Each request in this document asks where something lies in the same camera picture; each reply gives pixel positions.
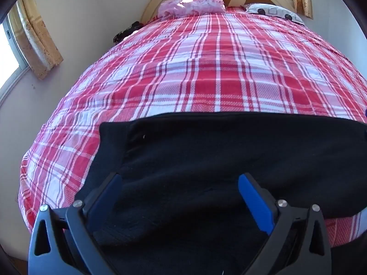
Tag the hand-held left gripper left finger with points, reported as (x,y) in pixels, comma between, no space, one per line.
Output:
(107,194)

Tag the window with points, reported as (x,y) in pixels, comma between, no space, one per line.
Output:
(10,54)

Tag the dark item beside bed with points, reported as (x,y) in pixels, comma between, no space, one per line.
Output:
(127,31)

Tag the white black patterned pillow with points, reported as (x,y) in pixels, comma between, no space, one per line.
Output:
(275,12)

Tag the pink floral pillow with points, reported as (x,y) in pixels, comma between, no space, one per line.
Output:
(195,3)

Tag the red plaid bed blanket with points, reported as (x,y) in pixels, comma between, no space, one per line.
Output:
(206,71)

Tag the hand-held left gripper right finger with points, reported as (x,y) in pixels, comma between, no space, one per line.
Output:
(255,203)

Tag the black pants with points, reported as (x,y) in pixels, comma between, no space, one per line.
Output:
(200,183)

